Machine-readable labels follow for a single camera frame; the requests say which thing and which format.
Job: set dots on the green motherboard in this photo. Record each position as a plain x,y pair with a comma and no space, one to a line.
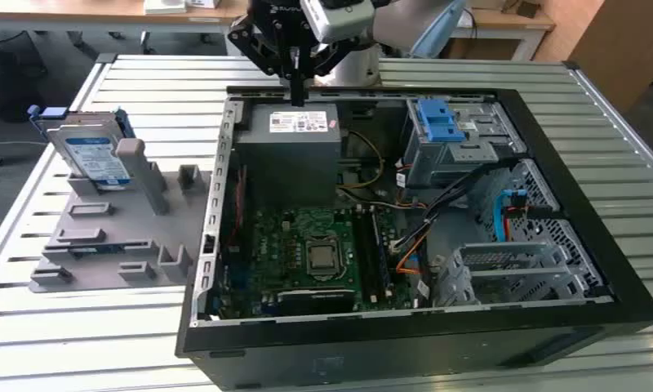
275,228

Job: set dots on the grey power supply unit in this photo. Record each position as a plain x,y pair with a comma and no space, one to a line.
288,163

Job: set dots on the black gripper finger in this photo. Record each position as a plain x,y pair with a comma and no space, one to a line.
256,49
304,81

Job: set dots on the wooden cabinet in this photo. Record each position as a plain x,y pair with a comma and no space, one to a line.
621,41

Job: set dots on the white box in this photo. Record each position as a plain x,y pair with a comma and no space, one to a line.
203,3
166,5

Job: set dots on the silver CPU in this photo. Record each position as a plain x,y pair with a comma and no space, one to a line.
322,257

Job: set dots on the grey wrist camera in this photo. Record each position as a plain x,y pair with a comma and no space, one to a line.
343,20

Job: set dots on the black mesh bin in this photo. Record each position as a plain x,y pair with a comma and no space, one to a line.
11,94

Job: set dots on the grey parts rack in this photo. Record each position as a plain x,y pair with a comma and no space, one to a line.
126,228

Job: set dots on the wooden desk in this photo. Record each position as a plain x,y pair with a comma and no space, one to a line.
60,16
500,20

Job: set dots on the metal drive cage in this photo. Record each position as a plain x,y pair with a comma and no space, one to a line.
430,163

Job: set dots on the RAM stick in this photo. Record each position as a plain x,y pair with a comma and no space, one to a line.
95,248

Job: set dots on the black graphics card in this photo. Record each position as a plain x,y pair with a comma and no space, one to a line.
316,300

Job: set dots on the black PC case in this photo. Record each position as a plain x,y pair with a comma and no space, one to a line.
359,351

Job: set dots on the hard disk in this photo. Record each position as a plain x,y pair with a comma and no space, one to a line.
90,155

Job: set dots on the black RAM slot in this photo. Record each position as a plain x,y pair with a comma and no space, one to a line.
364,253
384,253

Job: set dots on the blue drive latch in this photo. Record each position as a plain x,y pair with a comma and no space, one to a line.
438,122

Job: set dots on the CPU socket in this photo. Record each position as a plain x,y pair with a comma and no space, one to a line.
327,274

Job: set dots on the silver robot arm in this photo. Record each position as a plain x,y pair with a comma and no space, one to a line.
359,65

